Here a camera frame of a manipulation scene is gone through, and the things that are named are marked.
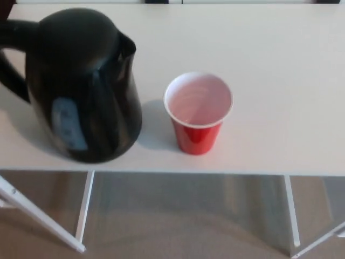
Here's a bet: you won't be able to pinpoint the black electric kettle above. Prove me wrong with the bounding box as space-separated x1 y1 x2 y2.
0 8 143 164

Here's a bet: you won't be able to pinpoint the red plastic cup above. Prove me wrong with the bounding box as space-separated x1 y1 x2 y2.
163 71 234 156

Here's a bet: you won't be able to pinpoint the white cabinet fronts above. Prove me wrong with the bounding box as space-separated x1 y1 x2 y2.
13 0 345 5

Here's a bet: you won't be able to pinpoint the dark red cabinet panel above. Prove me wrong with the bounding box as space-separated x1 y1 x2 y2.
0 0 15 21

